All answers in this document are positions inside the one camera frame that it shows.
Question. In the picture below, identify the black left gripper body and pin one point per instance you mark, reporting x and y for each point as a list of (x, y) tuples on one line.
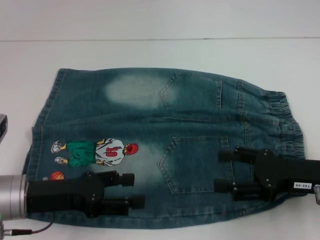
[(62, 196)]

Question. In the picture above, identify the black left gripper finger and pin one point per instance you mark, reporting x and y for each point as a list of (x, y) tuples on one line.
[(120, 180), (125, 205)]

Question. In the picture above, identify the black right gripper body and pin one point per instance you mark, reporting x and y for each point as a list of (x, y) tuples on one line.
[(285, 175)]

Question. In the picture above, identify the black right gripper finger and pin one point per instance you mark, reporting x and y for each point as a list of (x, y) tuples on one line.
[(237, 155), (240, 191)]

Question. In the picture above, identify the blue denim shorts with print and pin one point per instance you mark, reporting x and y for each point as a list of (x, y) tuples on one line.
[(140, 120)]

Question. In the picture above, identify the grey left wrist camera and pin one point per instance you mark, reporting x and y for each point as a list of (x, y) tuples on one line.
[(3, 127)]

